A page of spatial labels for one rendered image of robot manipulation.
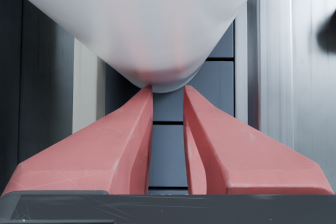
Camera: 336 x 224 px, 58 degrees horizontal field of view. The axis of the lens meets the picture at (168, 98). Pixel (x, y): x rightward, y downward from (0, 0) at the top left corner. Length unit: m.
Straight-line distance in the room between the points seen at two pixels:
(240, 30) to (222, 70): 0.03
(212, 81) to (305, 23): 0.11
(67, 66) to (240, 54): 0.13
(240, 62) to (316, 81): 0.08
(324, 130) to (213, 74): 0.11
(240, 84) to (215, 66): 0.02
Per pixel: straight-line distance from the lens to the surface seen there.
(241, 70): 0.19
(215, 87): 0.18
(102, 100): 0.16
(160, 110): 0.18
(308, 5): 0.27
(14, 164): 0.25
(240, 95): 0.19
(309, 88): 0.25
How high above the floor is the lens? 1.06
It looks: 87 degrees down
